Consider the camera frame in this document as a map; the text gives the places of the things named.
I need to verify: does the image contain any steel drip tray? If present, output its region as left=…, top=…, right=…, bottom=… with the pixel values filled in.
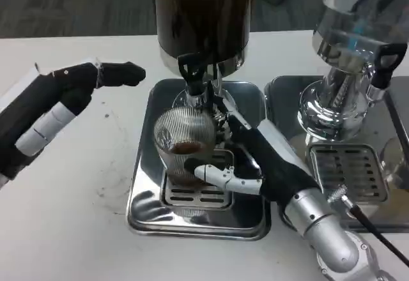
left=127, top=78, right=272, bottom=241
left=264, top=75, right=409, bottom=231

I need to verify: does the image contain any clear steel drink dispenser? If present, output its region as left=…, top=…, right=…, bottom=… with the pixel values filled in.
left=297, top=0, right=409, bottom=144

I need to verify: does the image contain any clear smooth glass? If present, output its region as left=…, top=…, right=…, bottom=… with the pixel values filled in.
left=382, top=137, right=409, bottom=190

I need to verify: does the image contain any black tap lever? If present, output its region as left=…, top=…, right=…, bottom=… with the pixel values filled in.
left=371, top=42, right=408, bottom=91
left=178, top=54, right=206, bottom=96

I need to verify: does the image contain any dark drink dispenser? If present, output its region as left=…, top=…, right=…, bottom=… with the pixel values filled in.
left=154, top=0, right=256, bottom=125

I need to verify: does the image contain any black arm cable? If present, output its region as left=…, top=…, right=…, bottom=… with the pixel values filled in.
left=327, top=185, right=409, bottom=271

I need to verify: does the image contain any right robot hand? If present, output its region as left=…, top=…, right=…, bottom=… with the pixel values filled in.
left=184, top=97, right=321, bottom=212

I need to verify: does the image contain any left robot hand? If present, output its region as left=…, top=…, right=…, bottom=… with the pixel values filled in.
left=0, top=59, right=146, bottom=181

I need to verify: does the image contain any clear ribbed glass cup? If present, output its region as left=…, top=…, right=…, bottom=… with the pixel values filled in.
left=153, top=107, right=215, bottom=186

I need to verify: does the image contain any steel drain grid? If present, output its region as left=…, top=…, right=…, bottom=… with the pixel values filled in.
left=309, top=143, right=389, bottom=204
left=162, top=149, right=236, bottom=211

